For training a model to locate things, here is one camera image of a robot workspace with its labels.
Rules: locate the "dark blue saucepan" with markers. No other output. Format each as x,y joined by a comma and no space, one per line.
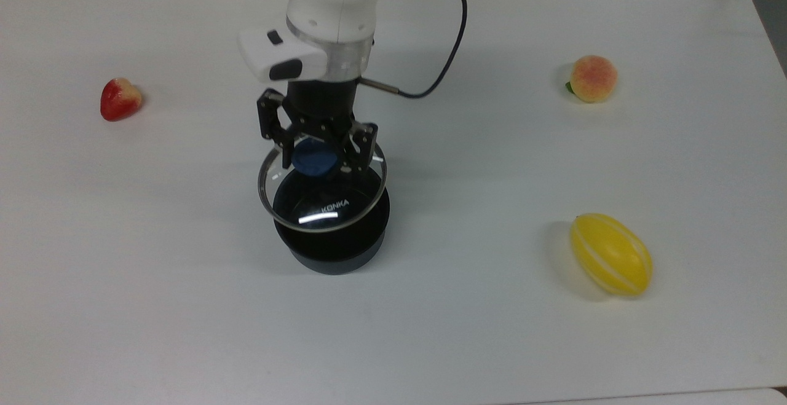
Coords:
332,257

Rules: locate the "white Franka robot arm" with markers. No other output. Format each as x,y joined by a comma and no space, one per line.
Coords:
335,5

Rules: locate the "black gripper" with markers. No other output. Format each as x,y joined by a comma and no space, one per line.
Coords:
323,107

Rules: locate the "glass lid blue knob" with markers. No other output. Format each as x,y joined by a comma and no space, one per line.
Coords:
316,159

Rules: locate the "yellow striped toy melon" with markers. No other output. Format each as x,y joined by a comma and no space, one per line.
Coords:
612,254

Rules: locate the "red toy strawberry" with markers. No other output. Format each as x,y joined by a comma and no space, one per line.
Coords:
118,101

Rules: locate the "toy peach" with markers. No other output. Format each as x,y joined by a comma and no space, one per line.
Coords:
593,79

